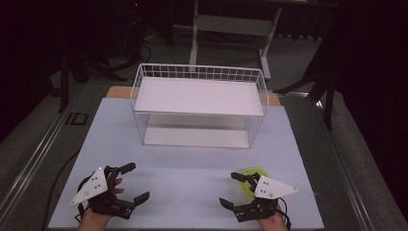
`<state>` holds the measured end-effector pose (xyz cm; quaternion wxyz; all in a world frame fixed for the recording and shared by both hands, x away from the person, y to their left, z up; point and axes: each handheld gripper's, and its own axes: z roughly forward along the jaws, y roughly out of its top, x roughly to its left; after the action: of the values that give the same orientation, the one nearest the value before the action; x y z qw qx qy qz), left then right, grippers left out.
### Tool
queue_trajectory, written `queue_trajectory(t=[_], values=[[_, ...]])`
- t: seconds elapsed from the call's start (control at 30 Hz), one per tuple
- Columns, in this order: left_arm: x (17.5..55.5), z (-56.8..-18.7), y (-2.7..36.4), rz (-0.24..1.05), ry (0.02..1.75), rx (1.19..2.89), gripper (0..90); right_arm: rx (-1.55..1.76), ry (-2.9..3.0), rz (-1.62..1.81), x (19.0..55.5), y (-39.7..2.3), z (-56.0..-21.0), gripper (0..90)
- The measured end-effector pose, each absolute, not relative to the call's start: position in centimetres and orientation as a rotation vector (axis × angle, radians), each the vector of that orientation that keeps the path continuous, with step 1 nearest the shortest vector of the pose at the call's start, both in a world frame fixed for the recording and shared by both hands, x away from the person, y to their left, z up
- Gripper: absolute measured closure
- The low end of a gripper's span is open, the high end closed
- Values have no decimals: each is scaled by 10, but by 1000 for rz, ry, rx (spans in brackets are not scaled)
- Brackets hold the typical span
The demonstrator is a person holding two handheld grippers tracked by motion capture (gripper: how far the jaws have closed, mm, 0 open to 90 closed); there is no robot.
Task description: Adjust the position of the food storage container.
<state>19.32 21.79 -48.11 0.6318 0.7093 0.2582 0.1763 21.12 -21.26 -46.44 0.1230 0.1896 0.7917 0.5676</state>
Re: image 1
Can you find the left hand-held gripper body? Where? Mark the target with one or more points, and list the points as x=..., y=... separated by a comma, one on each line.
x=93, y=187

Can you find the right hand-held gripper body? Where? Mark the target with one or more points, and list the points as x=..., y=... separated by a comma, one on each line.
x=272, y=188

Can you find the lime green round plate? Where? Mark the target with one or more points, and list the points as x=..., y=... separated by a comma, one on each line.
x=254, y=171

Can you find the person's left hand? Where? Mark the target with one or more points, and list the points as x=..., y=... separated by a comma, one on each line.
x=94, y=222

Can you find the person's right hand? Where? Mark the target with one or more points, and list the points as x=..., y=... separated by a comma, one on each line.
x=272, y=224

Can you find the pale blue table mat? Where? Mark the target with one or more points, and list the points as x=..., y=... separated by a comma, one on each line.
x=186, y=179

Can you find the black metal stand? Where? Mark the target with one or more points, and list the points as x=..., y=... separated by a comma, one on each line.
x=327, y=96

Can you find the aluminium floor rail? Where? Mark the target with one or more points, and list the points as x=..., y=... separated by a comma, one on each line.
x=38, y=149
x=346, y=170

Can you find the white metal desk frame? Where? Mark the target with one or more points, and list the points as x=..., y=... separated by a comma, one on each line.
x=231, y=24

